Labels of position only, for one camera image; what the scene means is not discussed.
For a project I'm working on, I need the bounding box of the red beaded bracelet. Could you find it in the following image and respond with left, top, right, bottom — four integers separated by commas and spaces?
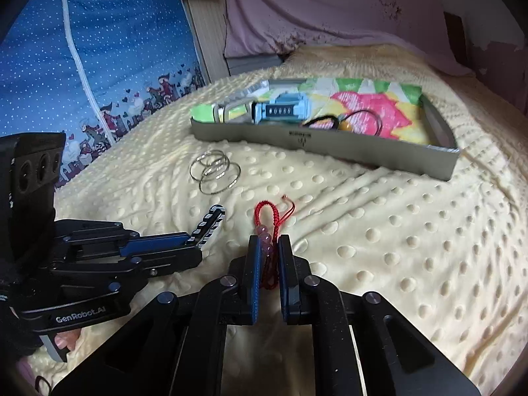
253, 195, 298, 290

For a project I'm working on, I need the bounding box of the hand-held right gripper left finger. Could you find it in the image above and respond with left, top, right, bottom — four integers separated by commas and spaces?
49, 234, 265, 396

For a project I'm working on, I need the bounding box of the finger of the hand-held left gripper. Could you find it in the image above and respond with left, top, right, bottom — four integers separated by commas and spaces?
55, 219, 195, 258
51, 243, 204, 293

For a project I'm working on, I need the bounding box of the small metal ring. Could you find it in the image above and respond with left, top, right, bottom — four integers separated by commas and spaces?
206, 154, 232, 179
201, 150, 226, 176
190, 151, 215, 182

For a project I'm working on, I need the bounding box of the blue watch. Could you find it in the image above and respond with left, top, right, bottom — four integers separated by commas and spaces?
249, 93, 311, 127

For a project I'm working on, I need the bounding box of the large metal ring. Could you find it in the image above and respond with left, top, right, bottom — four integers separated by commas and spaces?
198, 161, 242, 194

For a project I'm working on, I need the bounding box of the floral lined tray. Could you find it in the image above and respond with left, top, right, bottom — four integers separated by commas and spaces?
190, 76, 461, 182

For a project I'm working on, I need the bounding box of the striped hair clip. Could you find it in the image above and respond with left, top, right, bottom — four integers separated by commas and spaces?
190, 205, 227, 249

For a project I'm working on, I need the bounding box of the light wooden cabinet panel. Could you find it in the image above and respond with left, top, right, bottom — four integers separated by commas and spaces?
181, 0, 230, 84

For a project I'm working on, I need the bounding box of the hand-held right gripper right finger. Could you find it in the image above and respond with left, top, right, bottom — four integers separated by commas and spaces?
277, 234, 481, 396

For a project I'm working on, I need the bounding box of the hair tie with yellow bead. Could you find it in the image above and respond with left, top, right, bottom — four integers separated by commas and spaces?
302, 109, 383, 137

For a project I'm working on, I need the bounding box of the person's left hand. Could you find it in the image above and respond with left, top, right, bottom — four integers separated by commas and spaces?
53, 331, 81, 351

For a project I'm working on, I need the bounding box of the pink sheet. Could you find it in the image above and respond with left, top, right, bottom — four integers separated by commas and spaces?
218, 0, 476, 77

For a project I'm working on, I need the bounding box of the blue printed fabric wardrobe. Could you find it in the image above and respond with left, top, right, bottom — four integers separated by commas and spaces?
0, 0, 208, 191

